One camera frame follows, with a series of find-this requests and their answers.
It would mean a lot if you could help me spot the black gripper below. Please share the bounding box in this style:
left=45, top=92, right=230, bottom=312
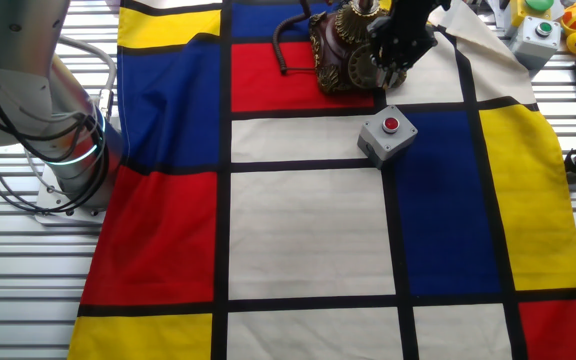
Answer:
left=366, top=0, right=453, bottom=90

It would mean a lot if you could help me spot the thick grey robot cable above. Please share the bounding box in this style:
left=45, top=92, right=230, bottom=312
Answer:
left=57, top=35, right=119, bottom=121

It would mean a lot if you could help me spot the colourful Mondrian pattern tablecloth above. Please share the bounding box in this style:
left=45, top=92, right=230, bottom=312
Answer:
left=66, top=0, right=576, bottom=360

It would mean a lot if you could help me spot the black base cable bundle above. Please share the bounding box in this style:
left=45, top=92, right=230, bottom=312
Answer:
left=0, top=29, right=111, bottom=216

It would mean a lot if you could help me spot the brown coiled phone cord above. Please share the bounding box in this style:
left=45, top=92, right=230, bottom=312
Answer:
left=271, top=0, right=319, bottom=76

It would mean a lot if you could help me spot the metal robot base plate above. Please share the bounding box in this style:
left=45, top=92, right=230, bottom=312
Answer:
left=35, top=164, right=109, bottom=224

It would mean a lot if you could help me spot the brown brass rotary phone base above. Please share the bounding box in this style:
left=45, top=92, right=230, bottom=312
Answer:
left=309, top=0, right=409, bottom=96

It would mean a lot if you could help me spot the yellow box with green button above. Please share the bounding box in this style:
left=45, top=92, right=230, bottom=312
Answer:
left=507, top=0, right=554, bottom=27

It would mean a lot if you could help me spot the grey box with green button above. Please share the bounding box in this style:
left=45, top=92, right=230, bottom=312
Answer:
left=507, top=14, right=562, bottom=71

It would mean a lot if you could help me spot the grey box with red button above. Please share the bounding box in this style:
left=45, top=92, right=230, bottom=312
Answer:
left=356, top=104, right=419, bottom=170

